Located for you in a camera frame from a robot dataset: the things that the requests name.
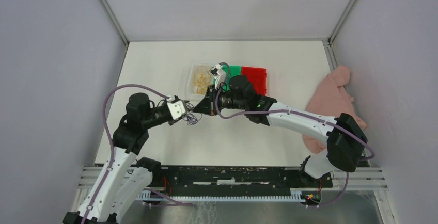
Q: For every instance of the pink cloth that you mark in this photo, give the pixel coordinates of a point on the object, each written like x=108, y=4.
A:
x=331, y=98

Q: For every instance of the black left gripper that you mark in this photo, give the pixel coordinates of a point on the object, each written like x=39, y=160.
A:
x=171, y=122

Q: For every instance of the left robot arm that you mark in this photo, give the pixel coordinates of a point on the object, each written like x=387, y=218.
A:
x=123, y=178

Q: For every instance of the white slotted cable duct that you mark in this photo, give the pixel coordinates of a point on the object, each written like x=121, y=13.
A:
x=147, y=195

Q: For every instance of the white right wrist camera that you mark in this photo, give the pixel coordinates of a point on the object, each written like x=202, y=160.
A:
x=221, y=73

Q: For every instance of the green plastic bin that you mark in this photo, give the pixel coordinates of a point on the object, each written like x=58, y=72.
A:
x=235, y=70

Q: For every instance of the red plastic bin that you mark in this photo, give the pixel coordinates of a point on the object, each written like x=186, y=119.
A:
x=258, y=77

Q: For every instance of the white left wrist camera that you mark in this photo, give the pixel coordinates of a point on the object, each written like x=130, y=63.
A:
x=177, y=108

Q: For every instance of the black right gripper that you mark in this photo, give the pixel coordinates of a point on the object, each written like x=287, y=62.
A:
x=204, y=107

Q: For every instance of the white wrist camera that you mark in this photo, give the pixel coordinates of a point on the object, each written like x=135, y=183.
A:
x=177, y=108
x=221, y=73

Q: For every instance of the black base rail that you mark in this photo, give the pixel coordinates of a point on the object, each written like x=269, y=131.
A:
x=234, y=181

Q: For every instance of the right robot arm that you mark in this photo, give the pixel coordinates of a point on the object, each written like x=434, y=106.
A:
x=344, y=140

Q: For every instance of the clear plastic bin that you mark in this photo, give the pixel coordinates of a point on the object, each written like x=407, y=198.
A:
x=198, y=80

